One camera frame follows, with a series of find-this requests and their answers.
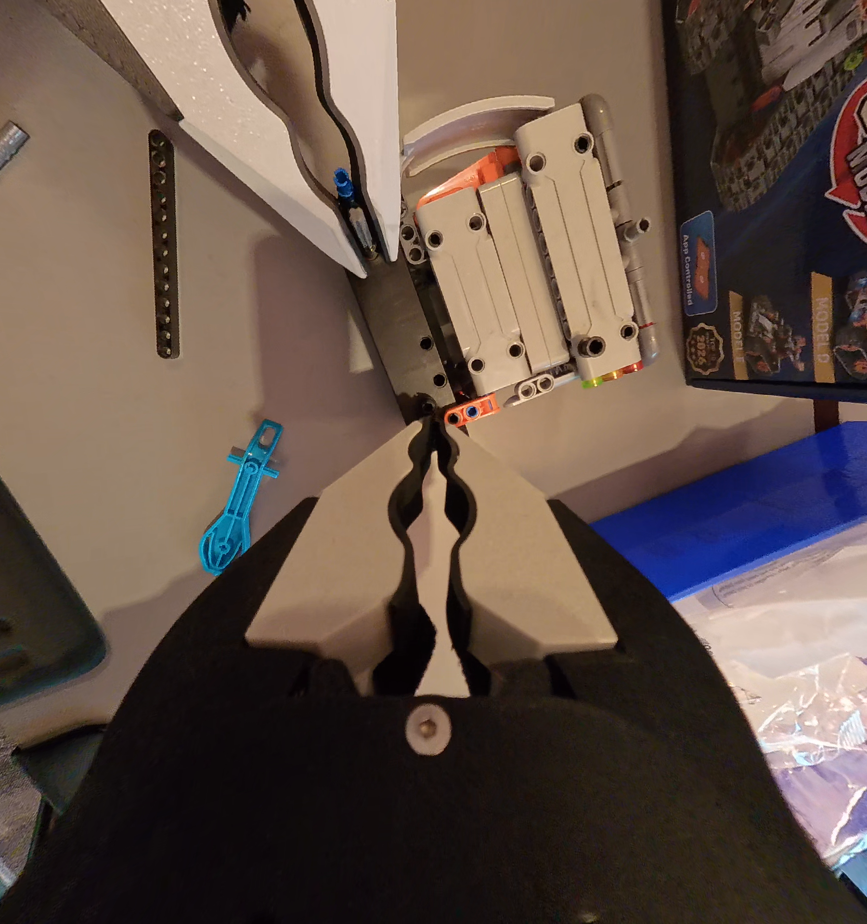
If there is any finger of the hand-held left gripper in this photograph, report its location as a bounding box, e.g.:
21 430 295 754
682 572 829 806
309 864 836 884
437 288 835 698
100 0 371 280
298 0 404 262

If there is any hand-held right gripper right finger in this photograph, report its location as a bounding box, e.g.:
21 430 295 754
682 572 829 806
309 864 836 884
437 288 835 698
439 424 620 694

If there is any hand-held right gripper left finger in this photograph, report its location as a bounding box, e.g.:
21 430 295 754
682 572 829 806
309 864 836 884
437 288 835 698
244 420 434 694

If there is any turquoise plastic tool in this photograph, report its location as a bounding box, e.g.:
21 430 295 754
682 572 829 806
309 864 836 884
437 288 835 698
199 419 285 577

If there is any thin grey axle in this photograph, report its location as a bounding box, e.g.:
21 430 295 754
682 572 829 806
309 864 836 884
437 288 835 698
347 198 381 259

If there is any black beam with holes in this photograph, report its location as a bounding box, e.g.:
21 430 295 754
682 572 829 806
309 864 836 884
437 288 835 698
147 129 182 360

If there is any small black piece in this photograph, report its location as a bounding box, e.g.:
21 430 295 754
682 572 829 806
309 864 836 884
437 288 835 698
403 392 443 434

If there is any grey building block model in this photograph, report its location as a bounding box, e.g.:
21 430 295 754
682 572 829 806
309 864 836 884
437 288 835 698
352 94 663 434

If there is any short grey tube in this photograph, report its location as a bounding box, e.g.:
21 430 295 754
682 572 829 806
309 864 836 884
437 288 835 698
0 120 31 175

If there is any blue bin with plastic bags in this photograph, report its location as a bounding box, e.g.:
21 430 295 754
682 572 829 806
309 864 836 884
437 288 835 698
591 421 867 871

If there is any toy kit cardboard box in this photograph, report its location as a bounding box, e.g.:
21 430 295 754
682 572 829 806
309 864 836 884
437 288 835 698
660 0 867 407

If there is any grey metal bracket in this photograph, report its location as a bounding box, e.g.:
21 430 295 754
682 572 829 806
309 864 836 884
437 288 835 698
0 713 46 890

